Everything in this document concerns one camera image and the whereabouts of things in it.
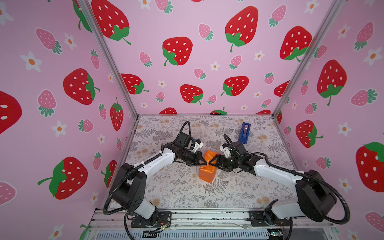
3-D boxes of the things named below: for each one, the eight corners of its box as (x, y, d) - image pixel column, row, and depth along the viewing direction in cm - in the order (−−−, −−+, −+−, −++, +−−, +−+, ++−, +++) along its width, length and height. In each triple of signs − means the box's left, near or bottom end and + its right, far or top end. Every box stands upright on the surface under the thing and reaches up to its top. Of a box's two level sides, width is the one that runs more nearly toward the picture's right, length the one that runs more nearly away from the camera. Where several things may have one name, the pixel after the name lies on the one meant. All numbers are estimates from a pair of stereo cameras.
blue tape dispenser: (237, 141, 107) (240, 135, 101) (240, 128, 116) (243, 121, 110) (246, 144, 106) (249, 137, 100) (248, 130, 114) (251, 123, 108)
